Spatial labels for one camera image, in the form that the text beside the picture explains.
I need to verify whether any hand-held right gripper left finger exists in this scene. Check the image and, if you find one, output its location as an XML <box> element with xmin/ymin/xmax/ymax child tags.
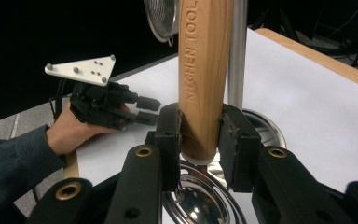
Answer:
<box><xmin>104</xmin><ymin>103</ymin><xmax>182</xmax><ymax>224</ymax></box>

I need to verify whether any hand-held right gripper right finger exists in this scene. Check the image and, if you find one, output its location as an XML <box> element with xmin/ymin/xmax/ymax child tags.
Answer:
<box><xmin>219</xmin><ymin>102</ymin><xmax>355</xmax><ymax>224</ymax></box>

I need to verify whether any wooden handled steel egg separator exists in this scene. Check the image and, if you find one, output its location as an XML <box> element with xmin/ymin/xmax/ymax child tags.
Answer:
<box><xmin>162</xmin><ymin>0</ymin><xmax>248</xmax><ymax>224</ymax></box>

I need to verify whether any steel utensil rack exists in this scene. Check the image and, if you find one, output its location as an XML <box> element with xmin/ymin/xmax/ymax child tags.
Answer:
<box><xmin>208</xmin><ymin>0</ymin><xmax>288</xmax><ymax>188</ymax></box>

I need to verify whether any white paper table sheet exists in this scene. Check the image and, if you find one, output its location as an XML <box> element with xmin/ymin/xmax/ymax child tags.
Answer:
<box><xmin>75</xmin><ymin>27</ymin><xmax>358</xmax><ymax>224</ymax></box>

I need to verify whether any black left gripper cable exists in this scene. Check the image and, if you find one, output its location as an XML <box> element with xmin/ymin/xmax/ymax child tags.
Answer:
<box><xmin>48</xmin><ymin>77</ymin><xmax>69</xmax><ymax>121</ymax></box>

